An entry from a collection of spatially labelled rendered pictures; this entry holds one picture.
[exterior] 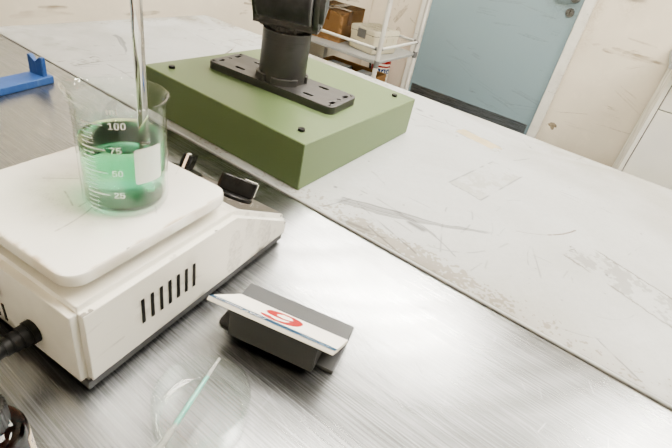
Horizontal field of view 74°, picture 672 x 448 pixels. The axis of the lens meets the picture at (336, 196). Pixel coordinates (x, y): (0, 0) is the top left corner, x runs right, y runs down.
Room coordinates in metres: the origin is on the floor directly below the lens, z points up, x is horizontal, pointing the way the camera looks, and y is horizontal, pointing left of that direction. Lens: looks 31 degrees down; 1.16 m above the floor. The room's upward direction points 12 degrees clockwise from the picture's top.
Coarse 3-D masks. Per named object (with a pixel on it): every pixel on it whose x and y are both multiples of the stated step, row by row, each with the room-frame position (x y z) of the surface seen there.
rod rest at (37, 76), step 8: (32, 56) 0.57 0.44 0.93; (32, 64) 0.56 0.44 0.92; (40, 64) 0.56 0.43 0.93; (24, 72) 0.56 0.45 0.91; (32, 72) 0.57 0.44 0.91; (40, 72) 0.56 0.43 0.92; (0, 80) 0.52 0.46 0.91; (8, 80) 0.53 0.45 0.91; (16, 80) 0.53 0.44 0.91; (24, 80) 0.54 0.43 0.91; (32, 80) 0.54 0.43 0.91; (40, 80) 0.55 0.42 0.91; (48, 80) 0.56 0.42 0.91; (0, 88) 0.50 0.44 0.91; (8, 88) 0.51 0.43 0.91; (16, 88) 0.52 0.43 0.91; (24, 88) 0.53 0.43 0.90
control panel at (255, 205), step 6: (210, 180) 0.35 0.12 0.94; (228, 198) 0.30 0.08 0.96; (234, 204) 0.28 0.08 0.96; (240, 204) 0.29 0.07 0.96; (246, 204) 0.30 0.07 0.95; (252, 204) 0.31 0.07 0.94; (258, 204) 0.33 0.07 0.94; (252, 210) 0.29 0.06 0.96; (258, 210) 0.30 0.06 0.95; (264, 210) 0.31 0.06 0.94; (270, 210) 0.32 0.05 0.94
